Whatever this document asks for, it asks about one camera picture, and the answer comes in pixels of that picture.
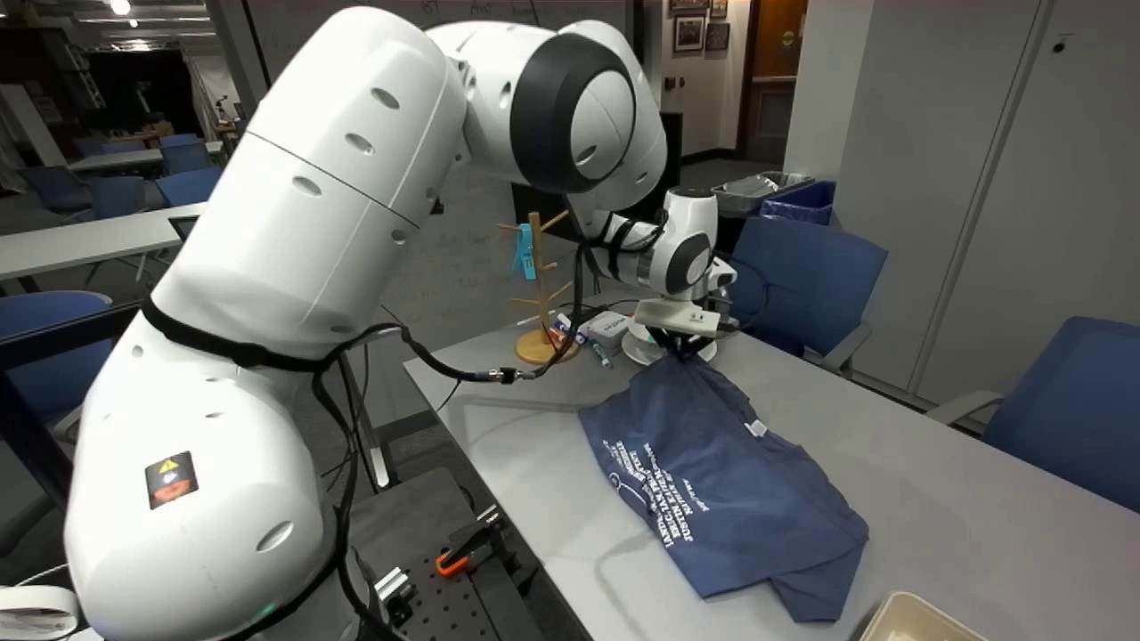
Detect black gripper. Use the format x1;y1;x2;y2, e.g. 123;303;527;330
655;325;720;362

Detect blue printed t-shirt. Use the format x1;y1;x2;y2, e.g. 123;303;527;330
578;352;873;628

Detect blue office chair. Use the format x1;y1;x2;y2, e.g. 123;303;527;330
0;287;120;433
720;212;891;375
931;312;1140;518

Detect wooden mug tree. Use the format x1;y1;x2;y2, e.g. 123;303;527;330
508;208;588;372

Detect bin with plastic liner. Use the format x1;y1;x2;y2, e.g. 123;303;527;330
709;171;791;220

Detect blue recycling bin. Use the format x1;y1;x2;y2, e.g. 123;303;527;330
760;176;842;233

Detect grey metal cabinet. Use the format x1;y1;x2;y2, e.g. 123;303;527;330
829;0;1140;410

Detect beige plastic tray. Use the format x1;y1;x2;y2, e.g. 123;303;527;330
853;587;989;641

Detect grey background table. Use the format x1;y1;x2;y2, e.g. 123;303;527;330
0;195;211;285

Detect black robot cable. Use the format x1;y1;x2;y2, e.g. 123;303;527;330
318;318;527;388

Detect orange handled clamp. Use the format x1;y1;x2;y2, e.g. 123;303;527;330
430;509;513;585

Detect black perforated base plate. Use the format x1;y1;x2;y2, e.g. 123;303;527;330
343;466;562;641

